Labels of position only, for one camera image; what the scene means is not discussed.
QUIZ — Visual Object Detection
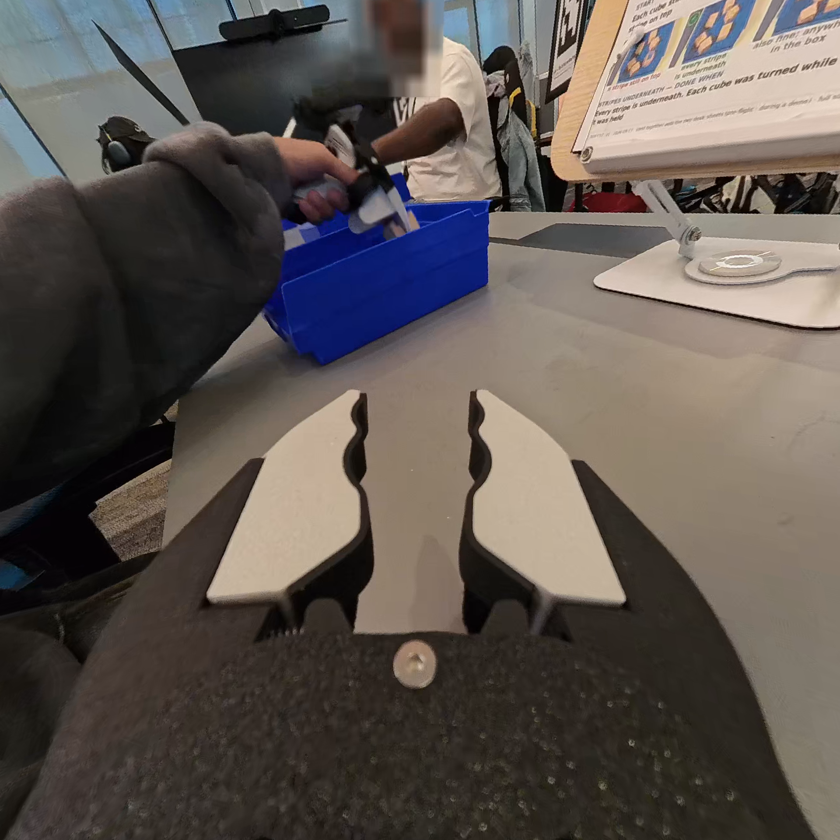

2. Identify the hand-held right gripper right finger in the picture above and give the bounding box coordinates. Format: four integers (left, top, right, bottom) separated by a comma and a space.
458, 388, 627, 636

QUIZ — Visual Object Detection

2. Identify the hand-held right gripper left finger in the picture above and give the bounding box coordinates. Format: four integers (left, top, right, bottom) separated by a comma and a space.
205, 389, 375, 632

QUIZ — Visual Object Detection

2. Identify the blue plastic bin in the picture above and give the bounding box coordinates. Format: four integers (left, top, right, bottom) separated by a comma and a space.
262, 199, 492, 366

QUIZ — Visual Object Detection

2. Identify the person's left forearm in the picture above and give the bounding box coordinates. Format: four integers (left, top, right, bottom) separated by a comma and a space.
0, 121, 293, 513

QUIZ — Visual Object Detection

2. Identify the grey desk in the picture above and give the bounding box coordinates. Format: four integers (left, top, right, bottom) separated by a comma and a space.
161, 211, 840, 840

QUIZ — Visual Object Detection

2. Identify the person's left hand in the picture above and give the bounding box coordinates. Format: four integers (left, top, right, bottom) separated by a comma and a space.
272, 136, 362, 225

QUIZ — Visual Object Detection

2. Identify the large black screen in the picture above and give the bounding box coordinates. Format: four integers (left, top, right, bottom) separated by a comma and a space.
172, 26, 395, 142

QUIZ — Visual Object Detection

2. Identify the grey blue jacket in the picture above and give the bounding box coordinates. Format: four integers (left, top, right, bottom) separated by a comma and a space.
482, 46, 547, 212

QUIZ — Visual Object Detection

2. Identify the red bag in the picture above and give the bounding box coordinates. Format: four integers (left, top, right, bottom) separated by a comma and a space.
567, 192, 647, 213

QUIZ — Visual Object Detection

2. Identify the black and white tag poster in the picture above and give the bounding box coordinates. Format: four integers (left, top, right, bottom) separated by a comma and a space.
546, 0, 592, 102

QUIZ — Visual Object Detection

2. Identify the printed instruction sheet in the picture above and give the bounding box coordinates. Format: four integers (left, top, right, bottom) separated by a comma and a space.
572, 0, 840, 175

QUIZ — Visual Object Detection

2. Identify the black camera bar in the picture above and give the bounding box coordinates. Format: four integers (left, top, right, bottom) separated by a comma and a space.
218, 8, 349, 42

